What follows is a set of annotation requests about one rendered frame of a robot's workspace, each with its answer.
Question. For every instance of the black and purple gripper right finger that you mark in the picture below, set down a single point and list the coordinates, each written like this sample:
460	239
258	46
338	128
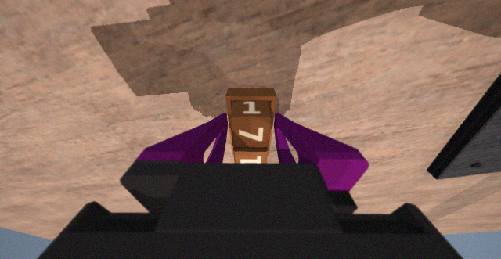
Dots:
341	165

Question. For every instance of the brown wooden tray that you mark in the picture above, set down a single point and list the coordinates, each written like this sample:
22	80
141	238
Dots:
267	94

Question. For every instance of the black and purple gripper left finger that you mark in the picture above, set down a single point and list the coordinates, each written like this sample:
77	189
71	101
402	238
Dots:
190	146

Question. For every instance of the brown number cube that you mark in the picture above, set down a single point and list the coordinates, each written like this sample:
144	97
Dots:
251	122
250	154

